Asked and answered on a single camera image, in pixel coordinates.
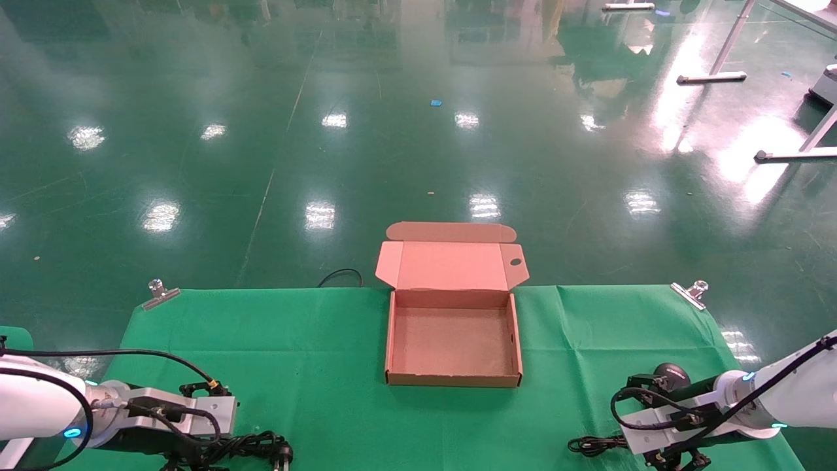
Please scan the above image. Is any black power cable with plug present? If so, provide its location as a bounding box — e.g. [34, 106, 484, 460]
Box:
[196, 430, 294, 471]

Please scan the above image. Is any white table top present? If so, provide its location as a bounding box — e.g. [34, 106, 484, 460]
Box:
[772, 0, 837, 33]

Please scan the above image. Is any black left camera cable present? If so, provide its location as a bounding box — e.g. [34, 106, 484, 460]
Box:
[0, 349, 220, 393]

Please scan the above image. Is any white robot base bar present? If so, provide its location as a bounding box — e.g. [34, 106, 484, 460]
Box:
[0, 437, 33, 471]

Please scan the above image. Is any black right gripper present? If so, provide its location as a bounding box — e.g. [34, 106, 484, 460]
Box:
[628, 374, 779, 471]

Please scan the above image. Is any open brown cardboard box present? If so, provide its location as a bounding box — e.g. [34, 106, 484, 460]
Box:
[375, 222, 530, 388]

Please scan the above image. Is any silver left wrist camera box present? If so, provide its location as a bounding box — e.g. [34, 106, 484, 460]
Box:
[128, 387, 237, 438]

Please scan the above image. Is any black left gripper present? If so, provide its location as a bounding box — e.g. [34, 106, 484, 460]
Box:
[98, 383, 231, 471]

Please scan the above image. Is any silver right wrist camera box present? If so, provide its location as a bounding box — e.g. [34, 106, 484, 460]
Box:
[620, 392, 720, 455]

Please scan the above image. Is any metal cloth clip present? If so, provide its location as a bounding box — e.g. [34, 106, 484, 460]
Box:
[671, 280, 709, 311]
[143, 279, 181, 311]

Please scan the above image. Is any black wired computer mouse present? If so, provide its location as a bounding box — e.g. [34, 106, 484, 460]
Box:
[568, 362, 691, 457]

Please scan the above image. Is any grey metal table leg frame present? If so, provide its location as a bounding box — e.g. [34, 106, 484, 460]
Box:
[754, 105, 837, 164]
[677, 0, 759, 86]

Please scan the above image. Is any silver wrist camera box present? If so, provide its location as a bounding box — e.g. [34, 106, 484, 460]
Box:
[128, 387, 237, 438]
[620, 392, 720, 455]

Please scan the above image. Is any green table cloth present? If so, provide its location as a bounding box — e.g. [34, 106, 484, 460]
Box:
[56, 285, 805, 471]

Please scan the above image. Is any black camera cable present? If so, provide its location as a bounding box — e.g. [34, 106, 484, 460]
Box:
[611, 335, 837, 459]
[0, 349, 220, 393]

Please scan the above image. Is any black cable on floor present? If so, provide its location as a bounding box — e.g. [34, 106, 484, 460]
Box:
[318, 269, 362, 288]

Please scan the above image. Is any black left arm loop cable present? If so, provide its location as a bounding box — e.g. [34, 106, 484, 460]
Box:
[0, 368, 94, 471]

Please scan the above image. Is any black right camera cable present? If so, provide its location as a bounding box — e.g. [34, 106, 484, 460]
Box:
[611, 335, 837, 459]

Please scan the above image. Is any grey machine base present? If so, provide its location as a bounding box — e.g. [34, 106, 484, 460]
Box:
[808, 64, 837, 109]

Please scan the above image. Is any green rounded pad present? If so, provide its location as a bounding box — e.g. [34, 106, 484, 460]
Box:
[0, 325, 35, 354]

